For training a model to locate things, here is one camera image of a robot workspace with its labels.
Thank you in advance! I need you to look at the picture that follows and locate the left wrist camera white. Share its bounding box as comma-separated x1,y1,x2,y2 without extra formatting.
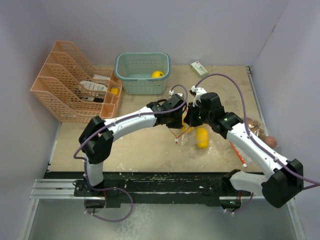
168,90,184,98

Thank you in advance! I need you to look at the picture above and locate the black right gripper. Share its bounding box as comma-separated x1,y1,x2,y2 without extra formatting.
184,101,213,128

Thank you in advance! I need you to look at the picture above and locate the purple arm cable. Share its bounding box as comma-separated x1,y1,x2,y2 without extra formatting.
73,84,189,161
196,73,320,190

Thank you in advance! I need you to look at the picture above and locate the clear zip bag red seal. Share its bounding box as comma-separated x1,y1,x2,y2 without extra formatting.
167,113,210,150

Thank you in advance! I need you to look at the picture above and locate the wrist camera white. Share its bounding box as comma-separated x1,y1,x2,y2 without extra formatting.
168,90,184,98
189,85,207,107

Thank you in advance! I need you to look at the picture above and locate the yellow fake fruit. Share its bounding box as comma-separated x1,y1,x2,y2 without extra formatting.
196,127,209,149

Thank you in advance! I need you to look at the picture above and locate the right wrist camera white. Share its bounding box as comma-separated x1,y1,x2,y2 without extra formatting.
189,85,207,107

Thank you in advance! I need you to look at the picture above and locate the yellow fake lemon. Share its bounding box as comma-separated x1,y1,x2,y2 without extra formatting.
151,70,165,78

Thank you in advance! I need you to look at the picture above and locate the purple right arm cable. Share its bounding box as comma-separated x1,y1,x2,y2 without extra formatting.
196,73,320,190

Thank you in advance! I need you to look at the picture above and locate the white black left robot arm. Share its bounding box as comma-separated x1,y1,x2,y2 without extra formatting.
74,93,186,196

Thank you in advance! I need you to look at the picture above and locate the small white green box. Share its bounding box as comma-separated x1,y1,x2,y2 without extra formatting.
190,61,208,78

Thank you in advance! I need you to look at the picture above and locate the yellow fake bell pepper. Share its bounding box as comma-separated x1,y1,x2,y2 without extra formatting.
182,114,195,134

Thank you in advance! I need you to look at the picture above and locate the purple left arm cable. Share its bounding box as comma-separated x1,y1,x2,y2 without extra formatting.
73,84,189,161

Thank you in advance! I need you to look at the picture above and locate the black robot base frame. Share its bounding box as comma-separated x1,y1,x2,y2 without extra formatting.
44,172,250,208

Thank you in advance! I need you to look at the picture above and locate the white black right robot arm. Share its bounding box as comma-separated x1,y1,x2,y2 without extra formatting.
184,88,304,208

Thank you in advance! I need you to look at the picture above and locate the aluminium rail frame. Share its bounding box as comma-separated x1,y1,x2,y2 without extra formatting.
18,178,76,240

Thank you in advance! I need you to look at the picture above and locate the brown fake potato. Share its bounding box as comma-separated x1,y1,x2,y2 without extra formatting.
264,136,278,149

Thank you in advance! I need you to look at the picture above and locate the small yellow item in organizer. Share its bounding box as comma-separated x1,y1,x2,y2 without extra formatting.
110,87,120,96

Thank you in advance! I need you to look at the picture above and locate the light blue plastic basket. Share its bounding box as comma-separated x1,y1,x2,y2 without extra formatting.
114,52,172,95

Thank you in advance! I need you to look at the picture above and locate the orange mesh file organizer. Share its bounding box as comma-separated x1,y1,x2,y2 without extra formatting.
30,40,122,123

